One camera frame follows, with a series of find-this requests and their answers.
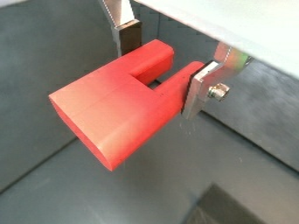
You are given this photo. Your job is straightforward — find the red square-circle object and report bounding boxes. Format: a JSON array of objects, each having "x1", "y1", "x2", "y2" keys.
[{"x1": 50, "y1": 39, "x2": 203, "y2": 171}]

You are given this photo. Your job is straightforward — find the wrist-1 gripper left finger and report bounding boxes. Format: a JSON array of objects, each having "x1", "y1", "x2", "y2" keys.
[{"x1": 98, "y1": 0, "x2": 142, "y2": 56}]

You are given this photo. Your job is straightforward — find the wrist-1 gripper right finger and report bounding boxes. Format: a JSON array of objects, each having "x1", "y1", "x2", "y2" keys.
[{"x1": 182, "y1": 42, "x2": 253, "y2": 120}]

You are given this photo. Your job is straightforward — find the black curved fixture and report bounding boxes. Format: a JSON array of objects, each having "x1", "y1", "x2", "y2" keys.
[{"x1": 183, "y1": 184, "x2": 267, "y2": 224}]

